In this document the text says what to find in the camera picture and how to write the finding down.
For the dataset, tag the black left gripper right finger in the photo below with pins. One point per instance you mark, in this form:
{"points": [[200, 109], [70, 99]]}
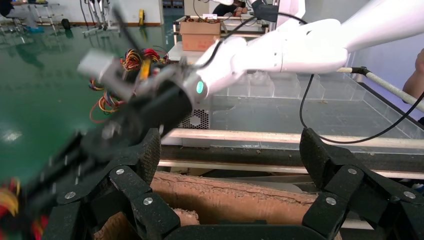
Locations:
{"points": [[357, 195]]}

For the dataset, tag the metal floor stand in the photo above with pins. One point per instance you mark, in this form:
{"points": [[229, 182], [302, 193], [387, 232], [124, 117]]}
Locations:
{"points": [[99, 16]]}

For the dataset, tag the grey mesh power supply unit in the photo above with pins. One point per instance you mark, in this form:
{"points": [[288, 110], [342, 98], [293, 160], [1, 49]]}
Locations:
{"points": [[197, 119]]}

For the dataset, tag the black rack track strip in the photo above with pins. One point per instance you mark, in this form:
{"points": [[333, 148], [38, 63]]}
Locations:
{"points": [[232, 155]]}

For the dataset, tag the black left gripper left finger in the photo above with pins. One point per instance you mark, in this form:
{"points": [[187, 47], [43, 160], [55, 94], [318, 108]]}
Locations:
{"points": [[132, 198]]}

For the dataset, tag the metal step ladder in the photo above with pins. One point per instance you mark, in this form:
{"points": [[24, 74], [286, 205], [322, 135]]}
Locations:
{"points": [[44, 15]]}

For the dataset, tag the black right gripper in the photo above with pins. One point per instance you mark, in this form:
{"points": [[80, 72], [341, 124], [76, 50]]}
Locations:
{"points": [[149, 112]]}

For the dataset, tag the white rack back pipe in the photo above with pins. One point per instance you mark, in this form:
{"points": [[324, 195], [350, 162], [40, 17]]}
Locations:
{"points": [[391, 87]]}

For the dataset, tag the worn brown cardboard box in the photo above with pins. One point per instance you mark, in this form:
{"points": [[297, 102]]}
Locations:
{"points": [[232, 198]]}

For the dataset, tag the yellow wall item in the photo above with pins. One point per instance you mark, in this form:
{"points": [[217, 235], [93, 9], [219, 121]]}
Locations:
{"points": [[141, 17]]}

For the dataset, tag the person in dark clothes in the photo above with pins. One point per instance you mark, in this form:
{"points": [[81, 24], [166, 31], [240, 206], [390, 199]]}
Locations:
{"points": [[225, 8]]}

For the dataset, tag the clear acrylic rack dividers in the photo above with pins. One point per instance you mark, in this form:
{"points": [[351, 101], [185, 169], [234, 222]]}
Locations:
{"points": [[265, 86]]}

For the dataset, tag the small black floor object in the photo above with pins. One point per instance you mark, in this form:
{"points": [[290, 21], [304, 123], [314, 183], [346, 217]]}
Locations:
{"points": [[65, 24]]}

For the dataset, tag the white rack edge rail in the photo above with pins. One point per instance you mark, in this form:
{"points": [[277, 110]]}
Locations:
{"points": [[232, 166]]}

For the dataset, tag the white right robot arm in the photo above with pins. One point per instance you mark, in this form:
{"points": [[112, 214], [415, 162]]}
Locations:
{"points": [[298, 49]]}

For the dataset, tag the black box device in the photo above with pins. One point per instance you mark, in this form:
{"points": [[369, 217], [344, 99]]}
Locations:
{"points": [[266, 13]]}

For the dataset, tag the closed brown cardboard box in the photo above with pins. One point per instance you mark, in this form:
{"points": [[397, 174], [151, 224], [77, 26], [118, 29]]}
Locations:
{"points": [[198, 38]]}

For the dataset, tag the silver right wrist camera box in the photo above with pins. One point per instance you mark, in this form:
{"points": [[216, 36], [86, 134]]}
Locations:
{"points": [[96, 64]]}

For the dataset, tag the bare person forearm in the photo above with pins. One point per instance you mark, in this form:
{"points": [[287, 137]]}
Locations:
{"points": [[415, 82]]}

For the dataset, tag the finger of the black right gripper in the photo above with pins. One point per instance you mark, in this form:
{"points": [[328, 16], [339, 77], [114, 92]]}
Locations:
{"points": [[63, 169]]}

